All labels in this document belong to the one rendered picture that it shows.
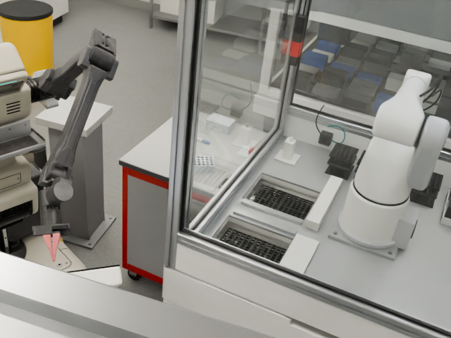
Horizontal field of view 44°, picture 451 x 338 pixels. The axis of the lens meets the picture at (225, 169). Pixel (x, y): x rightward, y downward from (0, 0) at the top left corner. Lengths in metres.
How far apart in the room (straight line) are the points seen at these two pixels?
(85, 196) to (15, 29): 1.88
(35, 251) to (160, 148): 0.77
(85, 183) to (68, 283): 2.86
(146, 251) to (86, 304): 2.65
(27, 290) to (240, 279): 1.50
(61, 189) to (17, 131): 0.63
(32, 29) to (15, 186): 2.38
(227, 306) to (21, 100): 1.05
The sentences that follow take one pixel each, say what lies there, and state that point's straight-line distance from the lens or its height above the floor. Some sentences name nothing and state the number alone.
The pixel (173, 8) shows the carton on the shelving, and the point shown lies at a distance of 6.23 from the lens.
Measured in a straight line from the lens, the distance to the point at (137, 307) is 0.17.
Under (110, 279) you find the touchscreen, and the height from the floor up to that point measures 1.18.
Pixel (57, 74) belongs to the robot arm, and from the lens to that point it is 2.06.
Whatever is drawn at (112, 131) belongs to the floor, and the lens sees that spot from 4.28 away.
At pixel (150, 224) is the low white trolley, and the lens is 2.70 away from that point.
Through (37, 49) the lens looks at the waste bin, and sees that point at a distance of 4.66.
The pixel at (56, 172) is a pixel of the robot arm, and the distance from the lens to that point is 1.70.
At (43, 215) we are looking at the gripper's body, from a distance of 1.68.
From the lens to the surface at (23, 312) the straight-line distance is 0.18.
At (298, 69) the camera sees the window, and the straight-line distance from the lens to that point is 1.29.
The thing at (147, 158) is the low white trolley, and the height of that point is 0.76.
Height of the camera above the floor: 2.18
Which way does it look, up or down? 34 degrees down
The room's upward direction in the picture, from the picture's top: 7 degrees clockwise
